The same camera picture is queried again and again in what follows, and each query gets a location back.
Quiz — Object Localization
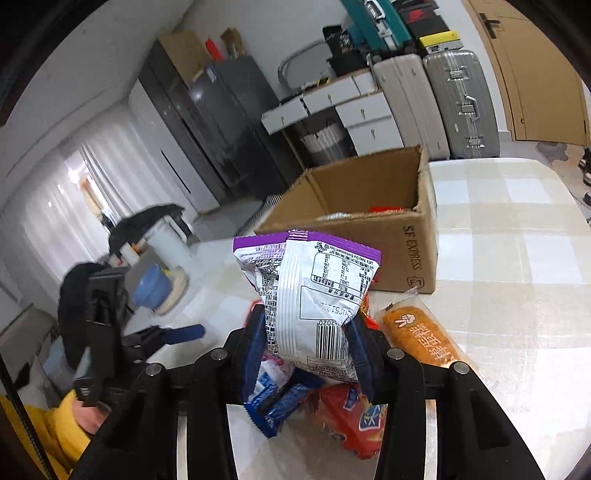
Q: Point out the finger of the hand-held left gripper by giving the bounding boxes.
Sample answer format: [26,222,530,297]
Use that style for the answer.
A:
[121,344,162,370]
[122,324,206,348]

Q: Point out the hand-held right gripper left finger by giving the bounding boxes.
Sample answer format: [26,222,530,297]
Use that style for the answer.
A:
[69,305,269,480]

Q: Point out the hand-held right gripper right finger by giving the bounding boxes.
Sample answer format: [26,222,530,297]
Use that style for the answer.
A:
[347,318,546,480]

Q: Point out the blue snack packet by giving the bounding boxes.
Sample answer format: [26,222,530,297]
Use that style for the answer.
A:
[244,381,311,439]

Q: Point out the orange bread packet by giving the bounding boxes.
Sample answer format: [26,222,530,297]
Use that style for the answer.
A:
[373,287,463,370]

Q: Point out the purple and white snack packet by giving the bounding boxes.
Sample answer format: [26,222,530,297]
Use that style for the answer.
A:
[233,228,382,384]

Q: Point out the brown cardboard box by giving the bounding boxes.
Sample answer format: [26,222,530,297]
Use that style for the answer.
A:
[254,145,437,294]

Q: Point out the person's left forearm yellow sleeve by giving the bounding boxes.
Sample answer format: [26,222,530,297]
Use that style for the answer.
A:
[0,390,93,480]

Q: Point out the person's left hand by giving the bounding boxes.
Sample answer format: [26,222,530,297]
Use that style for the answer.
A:
[76,397,112,435]

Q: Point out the stack of beige plates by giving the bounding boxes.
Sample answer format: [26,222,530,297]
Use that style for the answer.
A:
[154,272,191,315]

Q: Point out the blue bowl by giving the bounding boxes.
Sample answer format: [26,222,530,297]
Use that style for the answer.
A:
[134,265,172,311]

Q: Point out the white appliance with black lid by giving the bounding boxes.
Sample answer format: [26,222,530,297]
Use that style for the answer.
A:
[108,203,191,274]

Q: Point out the white curtain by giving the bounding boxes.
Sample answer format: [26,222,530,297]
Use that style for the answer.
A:
[0,138,154,324]

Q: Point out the white wardrobe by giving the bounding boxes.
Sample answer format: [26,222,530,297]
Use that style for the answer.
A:
[128,80,221,216]

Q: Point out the dark tall cabinet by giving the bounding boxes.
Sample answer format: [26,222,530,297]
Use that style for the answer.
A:
[139,41,232,214]

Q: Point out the dark grey refrigerator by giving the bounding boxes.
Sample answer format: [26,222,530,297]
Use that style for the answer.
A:
[189,55,297,200]

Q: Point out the woven laundry basket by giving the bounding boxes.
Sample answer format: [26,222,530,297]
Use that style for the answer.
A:
[300,122,348,168]

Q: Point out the white dresser with drawers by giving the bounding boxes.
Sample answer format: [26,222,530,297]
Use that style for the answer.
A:
[261,69,405,158]

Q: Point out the beige suitcase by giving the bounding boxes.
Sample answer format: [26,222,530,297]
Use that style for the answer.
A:
[372,53,451,160]

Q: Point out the flat cardboard sheet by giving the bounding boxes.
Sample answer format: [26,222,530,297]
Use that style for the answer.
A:
[159,30,211,86]

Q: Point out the silver suitcase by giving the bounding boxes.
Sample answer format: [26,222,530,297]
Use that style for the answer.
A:
[422,48,502,160]

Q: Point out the grey door mat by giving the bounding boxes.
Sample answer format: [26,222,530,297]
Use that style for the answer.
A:
[536,141,583,160]

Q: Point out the black bag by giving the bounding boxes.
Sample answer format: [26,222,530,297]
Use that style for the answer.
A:
[322,25,371,77]

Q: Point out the yellow shoe box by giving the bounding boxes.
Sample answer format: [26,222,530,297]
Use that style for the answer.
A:
[418,30,463,57]

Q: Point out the teal suitcase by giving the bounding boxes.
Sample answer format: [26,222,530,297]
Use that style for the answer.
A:
[342,0,414,52]

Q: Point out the wooden door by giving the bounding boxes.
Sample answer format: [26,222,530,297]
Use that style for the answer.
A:
[464,0,590,147]

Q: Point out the black shoe box red logo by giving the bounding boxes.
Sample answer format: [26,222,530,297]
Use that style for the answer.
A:
[398,4,443,27]

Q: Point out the grey curved frame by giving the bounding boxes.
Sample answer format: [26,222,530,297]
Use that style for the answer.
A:
[277,39,334,91]

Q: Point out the black door handle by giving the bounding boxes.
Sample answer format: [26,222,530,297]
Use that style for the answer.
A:
[479,13,502,40]

